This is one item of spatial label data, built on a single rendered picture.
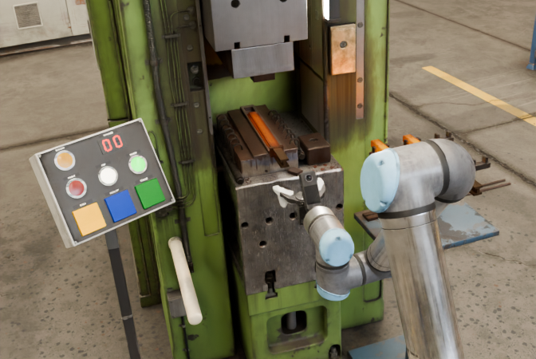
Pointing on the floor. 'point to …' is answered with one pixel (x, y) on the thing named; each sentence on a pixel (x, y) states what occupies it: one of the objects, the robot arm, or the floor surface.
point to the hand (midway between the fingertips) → (296, 180)
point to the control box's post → (122, 292)
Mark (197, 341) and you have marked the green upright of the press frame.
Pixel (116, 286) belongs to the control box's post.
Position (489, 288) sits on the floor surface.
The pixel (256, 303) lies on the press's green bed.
